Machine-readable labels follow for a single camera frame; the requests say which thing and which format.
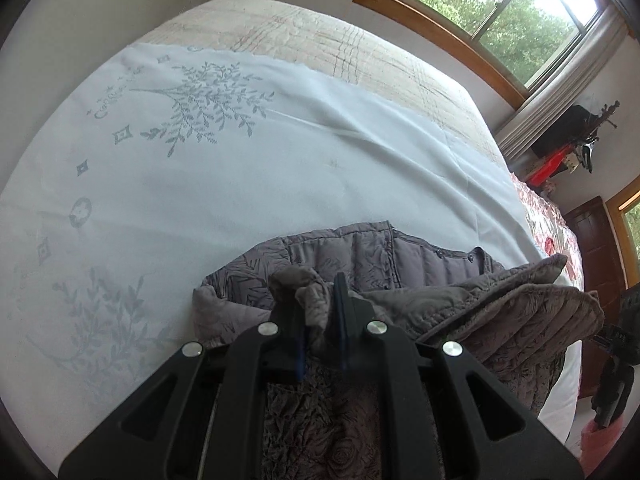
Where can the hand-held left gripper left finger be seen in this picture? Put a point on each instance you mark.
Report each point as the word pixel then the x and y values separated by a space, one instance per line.
pixel 300 355

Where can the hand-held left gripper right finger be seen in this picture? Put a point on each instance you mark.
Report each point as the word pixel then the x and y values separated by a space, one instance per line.
pixel 341 330

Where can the grey floral quilted jacket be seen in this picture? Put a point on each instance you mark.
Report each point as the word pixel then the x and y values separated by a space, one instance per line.
pixel 450 310

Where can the dark wooden door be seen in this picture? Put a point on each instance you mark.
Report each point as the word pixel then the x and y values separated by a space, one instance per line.
pixel 595 260

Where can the small wooden framed window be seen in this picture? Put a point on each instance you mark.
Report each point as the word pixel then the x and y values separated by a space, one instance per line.
pixel 631 225

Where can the pink floral quilt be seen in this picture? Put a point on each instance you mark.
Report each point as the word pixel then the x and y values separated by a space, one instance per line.
pixel 545 220

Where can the pink plaid cloth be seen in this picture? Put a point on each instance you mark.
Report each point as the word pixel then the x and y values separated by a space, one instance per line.
pixel 597 440

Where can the black white hanging bag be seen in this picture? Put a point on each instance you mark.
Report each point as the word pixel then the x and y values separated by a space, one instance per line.
pixel 582 157

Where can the white embroidered bed sheet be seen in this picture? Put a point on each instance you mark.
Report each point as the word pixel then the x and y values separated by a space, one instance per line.
pixel 250 160

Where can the black bag with red item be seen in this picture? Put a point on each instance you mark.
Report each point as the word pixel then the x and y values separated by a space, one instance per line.
pixel 565 127

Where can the wooden coat rack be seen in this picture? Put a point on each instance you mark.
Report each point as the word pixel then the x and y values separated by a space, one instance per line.
pixel 609 112

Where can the beige curtain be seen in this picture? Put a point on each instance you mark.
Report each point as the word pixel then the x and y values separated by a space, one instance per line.
pixel 560 95

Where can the beige plaid quilt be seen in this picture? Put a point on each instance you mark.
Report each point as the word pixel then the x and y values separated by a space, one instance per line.
pixel 325 35

